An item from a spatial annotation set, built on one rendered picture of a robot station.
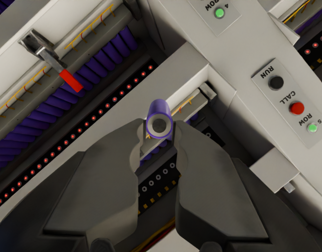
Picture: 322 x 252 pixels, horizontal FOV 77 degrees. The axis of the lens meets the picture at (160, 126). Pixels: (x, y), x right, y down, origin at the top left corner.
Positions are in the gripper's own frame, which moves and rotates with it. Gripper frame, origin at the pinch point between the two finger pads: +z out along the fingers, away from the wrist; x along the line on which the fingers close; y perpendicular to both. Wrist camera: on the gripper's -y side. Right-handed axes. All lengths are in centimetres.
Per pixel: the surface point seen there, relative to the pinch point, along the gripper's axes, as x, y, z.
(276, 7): 14.7, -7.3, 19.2
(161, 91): 0.3, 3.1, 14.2
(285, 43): 15.7, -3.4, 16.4
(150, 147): -1.0, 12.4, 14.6
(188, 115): 4.6, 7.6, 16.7
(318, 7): 24.2, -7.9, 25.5
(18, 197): -19.5, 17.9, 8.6
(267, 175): 15.4, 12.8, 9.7
